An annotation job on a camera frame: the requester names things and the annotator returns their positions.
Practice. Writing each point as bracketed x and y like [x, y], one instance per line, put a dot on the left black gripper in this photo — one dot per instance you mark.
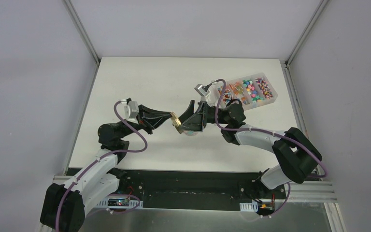
[143, 118]

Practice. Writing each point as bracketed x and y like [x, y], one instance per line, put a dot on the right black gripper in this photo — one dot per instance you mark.
[195, 122]

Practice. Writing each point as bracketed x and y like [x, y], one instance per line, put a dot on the clear plastic jar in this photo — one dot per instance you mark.
[191, 133]

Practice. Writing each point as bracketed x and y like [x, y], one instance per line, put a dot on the clear plastic scoop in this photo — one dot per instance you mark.
[211, 98]

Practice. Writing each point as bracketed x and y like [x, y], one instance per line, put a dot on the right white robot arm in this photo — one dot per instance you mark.
[297, 157]

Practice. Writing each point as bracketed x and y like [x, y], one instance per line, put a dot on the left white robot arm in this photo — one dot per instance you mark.
[66, 205]

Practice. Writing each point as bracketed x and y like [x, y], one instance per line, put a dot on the clear compartment candy box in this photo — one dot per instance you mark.
[253, 91]

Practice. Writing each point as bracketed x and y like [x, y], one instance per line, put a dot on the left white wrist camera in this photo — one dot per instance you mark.
[131, 110]

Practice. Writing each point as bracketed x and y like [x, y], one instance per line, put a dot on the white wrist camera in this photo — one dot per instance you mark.
[131, 110]
[203, 91]

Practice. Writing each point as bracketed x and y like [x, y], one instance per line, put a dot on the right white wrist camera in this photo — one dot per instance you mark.
[203, 91]

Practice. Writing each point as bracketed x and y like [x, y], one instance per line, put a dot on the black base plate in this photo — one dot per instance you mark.
[192, 190]

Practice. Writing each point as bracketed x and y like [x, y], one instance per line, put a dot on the left white cable duct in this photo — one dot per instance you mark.
[119, 203]

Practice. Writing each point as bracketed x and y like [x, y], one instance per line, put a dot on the white cable duct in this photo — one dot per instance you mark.
[119, 203]
[249, 207]

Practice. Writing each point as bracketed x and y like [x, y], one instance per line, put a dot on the right white cable duct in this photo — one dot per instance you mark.
[249, 207]

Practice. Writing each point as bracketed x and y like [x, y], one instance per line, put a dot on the left aluminium frame post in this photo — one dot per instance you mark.
[69, 6]

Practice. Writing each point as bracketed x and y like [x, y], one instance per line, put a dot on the aluminium frame post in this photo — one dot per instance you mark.
[69, 6]
[307, 31]

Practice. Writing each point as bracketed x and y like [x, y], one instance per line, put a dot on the right aluminium frame post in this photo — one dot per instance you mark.
[307, 31]

